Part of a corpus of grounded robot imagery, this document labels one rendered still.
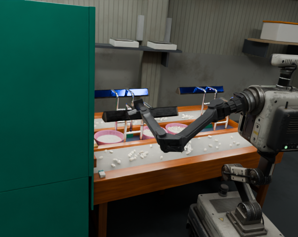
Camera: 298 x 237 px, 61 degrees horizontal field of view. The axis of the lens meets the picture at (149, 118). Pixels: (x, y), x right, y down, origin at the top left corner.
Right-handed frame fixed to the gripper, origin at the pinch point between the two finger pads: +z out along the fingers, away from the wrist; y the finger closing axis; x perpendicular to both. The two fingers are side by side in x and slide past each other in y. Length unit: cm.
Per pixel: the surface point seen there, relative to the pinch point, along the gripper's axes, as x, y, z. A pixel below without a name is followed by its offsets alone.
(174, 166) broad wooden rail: 11, 50, -20
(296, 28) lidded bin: 281, 32, 157
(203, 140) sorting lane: 54, 67, 24
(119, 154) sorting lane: -24.2, 39.7, 6.0
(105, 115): -24.0, 2.8, 2.6
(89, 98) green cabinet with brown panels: -29, -25, -35
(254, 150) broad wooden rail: 88, 77, -4
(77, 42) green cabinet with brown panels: -24, -54, -36
